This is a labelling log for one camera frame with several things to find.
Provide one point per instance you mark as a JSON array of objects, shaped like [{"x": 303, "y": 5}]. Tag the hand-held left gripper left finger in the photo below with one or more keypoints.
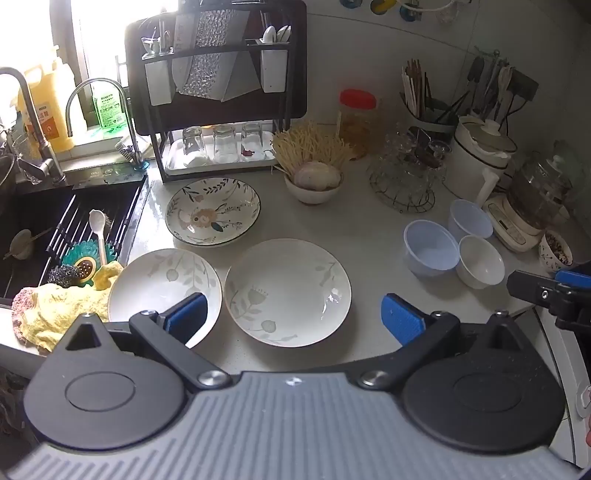
[{"x": 187, "y": 316}]

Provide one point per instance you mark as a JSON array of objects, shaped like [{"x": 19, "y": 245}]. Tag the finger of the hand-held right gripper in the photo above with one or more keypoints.
[
  {"x": 531, "y": 287},
  {"x": 575, "y": 278}
]

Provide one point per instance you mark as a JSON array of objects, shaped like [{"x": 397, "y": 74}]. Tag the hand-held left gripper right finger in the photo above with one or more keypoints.
[{"x": 400, "y": 319}]

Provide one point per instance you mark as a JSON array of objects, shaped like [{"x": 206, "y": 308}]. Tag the white plate with leaf print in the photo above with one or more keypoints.
[
  {"x": 152, "y": 290},
  {"x": 287, "y": 291}
]

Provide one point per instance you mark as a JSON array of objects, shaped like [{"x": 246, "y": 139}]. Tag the plain white ceramic bowl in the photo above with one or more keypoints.
[{"x": 480, "y": 263}]

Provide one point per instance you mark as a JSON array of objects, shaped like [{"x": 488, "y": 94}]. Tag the large pale blue plastic bowl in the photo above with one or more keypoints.
[{"x": 429, "y": 249}]

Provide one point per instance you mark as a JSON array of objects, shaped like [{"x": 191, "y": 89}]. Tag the small pale blue plastic bowl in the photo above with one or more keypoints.
[{"x": 472, "y": 220}]

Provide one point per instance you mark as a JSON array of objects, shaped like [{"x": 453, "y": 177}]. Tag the floral plate with dark rim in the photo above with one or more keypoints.
[{"x": 212, "y": 213}]

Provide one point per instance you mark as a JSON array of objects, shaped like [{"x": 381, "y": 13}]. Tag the small patterned bowl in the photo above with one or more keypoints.
[{"x": 554, "y": 249}]

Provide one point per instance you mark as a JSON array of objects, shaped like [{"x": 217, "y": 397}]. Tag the glass kettle on cream base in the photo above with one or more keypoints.
[{"x": 531, "y": 198}]

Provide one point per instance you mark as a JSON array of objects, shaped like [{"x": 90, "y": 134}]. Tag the teal sunflower scrubber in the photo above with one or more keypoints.
[{"x": 87, "y": 264}]

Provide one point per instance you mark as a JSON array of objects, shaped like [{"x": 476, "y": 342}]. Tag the yellow dish cloth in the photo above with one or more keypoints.
[{"x": 69, "y": 314}]

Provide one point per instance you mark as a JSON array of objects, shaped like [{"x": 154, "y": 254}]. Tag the white plastic spoon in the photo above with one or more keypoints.
[{"x": 99, "y": 230}]

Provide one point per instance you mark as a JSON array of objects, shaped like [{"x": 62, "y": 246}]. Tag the steel wool scourer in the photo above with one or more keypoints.
[{"x": 62, "y": 275}]

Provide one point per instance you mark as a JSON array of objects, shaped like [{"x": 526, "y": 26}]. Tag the white electric pot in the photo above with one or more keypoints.
[{"x": 480, "y": 154}]

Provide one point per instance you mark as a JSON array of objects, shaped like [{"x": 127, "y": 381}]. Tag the roll-up sink rack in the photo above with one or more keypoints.
[{"x": 69, "y": 221}]

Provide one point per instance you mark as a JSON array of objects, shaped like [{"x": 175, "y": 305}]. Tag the white bowl holding noodles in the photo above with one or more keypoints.
[{"x": 314, "y": 194}]

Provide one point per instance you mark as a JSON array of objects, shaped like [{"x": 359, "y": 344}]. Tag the white drip tray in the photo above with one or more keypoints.
[{"x": 217, "y": 164}]

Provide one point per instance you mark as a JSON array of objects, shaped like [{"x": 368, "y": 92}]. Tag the amber glass cup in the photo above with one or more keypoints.
[{"x": 427, "y": 157}]

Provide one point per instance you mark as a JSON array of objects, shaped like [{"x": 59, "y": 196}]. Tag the white onion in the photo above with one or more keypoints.
[{"x": 317, "y": 175}]

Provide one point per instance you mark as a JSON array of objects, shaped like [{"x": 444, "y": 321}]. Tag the cluster of upturned glass cups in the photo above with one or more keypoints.
[{"x": 401, "y": 152}]

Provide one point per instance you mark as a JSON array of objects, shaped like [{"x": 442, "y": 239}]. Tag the black dish rack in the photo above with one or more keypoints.
[{"x": 161, "y": 147}]

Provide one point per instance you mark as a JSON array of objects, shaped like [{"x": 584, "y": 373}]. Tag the clear drinking glass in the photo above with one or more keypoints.
[
  {"x": 253, "y": 141},
  {"x": 225, "y": 144},
  {"x": 194, "y": 142}
]

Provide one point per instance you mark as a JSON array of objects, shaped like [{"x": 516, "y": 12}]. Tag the ladle in sink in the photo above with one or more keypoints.
[{"x": 21, "y": 244}]

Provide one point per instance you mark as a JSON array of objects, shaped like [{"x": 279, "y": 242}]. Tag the black kitchen sink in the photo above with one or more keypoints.
[{"x": 27, "y": 217}]

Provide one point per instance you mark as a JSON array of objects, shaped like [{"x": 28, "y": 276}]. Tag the green and white chopstick holder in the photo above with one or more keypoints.
[{"x": 431, "y": 120}]

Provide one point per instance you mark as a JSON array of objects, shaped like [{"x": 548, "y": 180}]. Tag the bundle of dry noodles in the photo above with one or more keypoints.
[{"x": 309, "y": 145}]

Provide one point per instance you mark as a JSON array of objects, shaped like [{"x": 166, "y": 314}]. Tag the clear jar with red lid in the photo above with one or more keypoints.
[{"x": 358, "y": 124}]

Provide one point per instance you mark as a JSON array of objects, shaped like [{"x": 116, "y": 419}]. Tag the hanging kitchen utensils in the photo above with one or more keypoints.
[{"x": 489, "y": 85}]

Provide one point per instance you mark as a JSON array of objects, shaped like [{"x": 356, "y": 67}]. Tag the green detergent bottle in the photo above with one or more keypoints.
[{"x": 109, "y": 108}]

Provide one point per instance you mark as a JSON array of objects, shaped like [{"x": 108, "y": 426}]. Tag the metal basin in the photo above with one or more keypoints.
[{"x": 4, "y": 177}]

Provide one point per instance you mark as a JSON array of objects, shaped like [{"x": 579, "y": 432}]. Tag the bunch of chopsticks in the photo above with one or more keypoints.
[{"x": 415, "y": 85}]

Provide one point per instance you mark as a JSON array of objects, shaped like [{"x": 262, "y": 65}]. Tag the white utensil cup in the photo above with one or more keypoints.
[
  {"x": 159, "y": 83},
  {"x": 275, "y": 69}
]

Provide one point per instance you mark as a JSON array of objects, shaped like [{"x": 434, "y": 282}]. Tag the steel cleaver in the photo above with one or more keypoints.
[
  {"x": 181, "y": 74},
  {"x": 242, "y": 76}
]

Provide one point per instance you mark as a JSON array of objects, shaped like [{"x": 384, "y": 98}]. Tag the grey tall faucet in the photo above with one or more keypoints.
[{"x": 32, "y": 124}]

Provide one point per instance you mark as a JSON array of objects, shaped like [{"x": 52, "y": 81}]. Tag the chrome curved faucet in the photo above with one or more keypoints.
[{"x": 92, "y": 85}]

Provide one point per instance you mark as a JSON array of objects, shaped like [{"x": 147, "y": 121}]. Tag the yellow oil bottle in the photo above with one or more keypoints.
[{"x": 46, "y": 106}]

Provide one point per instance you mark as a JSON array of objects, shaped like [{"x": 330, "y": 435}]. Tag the patterned cleaver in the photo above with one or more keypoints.
[{"x": 207, "y": 50}]

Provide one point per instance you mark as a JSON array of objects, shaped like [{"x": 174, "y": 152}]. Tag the dark wall outlet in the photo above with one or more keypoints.
[{"x": 526, "y": 87}]

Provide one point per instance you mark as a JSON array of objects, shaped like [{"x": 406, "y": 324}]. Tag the blue suction wall hook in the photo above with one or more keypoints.
[
  {"x": 408, "y": 11},
  {"x": 349, "y": 3}
]

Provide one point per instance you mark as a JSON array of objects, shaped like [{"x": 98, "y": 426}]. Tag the yellow suction wall hook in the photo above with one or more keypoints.
[{"x": 381, "y": 5}]

